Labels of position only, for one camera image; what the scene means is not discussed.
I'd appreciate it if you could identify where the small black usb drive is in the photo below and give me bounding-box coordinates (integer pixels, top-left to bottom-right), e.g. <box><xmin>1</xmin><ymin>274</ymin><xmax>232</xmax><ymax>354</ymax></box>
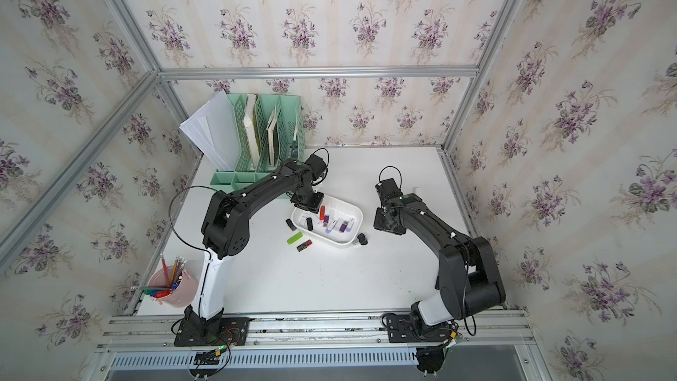
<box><xmin>286</xmin><ymin>219</ymin><xmax>297</xmax><ymax>231</ymax></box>

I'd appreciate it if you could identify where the white storage box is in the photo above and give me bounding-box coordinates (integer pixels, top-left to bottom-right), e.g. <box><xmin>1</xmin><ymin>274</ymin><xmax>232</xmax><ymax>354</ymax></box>
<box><xmin>290</xmin><ymin>195</ymin><xmax>364</xmax><ymax>248</ymax></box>

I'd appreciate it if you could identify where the green usb drive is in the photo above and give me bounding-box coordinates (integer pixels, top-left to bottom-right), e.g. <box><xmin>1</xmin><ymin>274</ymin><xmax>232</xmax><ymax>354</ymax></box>
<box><xmin>287</xmin><ymin>232</ymin><xmax>303</xmax><ymax>244</ymax></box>

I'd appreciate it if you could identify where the red black swivel usb drive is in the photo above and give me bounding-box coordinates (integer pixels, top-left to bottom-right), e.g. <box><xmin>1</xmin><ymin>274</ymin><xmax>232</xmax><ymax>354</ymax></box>
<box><xmin>297</xmin><ymin>240</ymin><xmax>313</xmax><ymax>252</ymax></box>

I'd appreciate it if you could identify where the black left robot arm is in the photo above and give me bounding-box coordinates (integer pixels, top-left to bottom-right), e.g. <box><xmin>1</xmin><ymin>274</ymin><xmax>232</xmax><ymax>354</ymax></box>
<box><xmin>191</xmin><ymin>155</ymin><xmax>329</xmax><ymax>321</ymax></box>

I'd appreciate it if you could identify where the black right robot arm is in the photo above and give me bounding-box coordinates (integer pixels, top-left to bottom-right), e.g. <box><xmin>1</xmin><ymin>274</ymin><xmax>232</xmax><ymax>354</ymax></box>
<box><xmin>374</xmin><ymin>178</ymin><xmax>506</xmax><ymax>331</ymax></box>

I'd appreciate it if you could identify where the black binder clip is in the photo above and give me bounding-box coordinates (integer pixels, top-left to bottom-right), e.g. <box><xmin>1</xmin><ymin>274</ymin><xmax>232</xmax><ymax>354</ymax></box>
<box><xmin>354</xmin><ymin>233</ymin><xmax>368</xmax><ymax>246</ymax></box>

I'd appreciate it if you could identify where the dark pen in organizer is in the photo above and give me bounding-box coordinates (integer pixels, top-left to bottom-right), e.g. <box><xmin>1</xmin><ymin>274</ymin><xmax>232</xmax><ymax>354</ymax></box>
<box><xmin>289</xmin><ymin>125</ymin><xmax>298</xmax><ymax>160</ymax></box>

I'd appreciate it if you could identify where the beige notebook in organizer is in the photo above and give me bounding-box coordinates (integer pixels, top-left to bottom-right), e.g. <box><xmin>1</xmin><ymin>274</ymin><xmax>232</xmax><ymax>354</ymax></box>
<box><xmin>266</xmin><ymin>109</ymin><xmax>278</xmax><ymax>166</ymax></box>

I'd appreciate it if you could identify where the green desk file organizer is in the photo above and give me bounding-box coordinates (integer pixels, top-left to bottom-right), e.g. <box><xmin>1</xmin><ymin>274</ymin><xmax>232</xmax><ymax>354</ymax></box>
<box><xmin>211</xmin><ymin>93</ymin><xmax>306</xmax><ymax>192</ymax></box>

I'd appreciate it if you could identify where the white book in organizer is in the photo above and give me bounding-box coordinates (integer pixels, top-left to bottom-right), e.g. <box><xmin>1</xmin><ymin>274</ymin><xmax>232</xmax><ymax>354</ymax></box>
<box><xmin>243</xmin><ymin>93</ymin><xmax>260</xmax><ymax>169</ymax></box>

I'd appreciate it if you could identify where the white paper stack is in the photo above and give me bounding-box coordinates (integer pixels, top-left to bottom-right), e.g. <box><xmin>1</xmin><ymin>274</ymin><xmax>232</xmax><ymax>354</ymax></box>
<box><xmin>179</xmin><ymin>92</ymin><xmax>241</xmax><ymax>172</ymax></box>

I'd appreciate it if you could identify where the pink pen cup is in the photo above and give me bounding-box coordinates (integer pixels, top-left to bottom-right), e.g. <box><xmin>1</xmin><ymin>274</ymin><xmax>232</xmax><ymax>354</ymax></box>
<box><xmin>136</xmin><ymin>256</ymin><xmax>199</xmax><ymax>308</ymax></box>

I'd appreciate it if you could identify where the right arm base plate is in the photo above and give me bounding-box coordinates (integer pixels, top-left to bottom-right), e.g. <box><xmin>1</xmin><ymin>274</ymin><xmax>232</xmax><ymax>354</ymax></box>
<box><xmin>381</xmin><ymin>312</ymin><xmax>458</xmax><ymax>343</ymax></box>

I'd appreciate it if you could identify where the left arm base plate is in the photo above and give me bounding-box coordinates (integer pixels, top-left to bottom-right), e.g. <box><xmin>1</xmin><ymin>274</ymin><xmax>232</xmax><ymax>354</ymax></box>
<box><xmin>173</xmin><ymin>317</ymin><xmax>251</xmax><ymax>347</ymax></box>

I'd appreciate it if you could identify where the aluminium frame rail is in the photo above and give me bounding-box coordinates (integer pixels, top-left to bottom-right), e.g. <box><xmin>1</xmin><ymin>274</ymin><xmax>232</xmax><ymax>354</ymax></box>
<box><xmin>159</xmin><ymin>65</ymin><xmax>479</xmax><ymax>81</ymax></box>

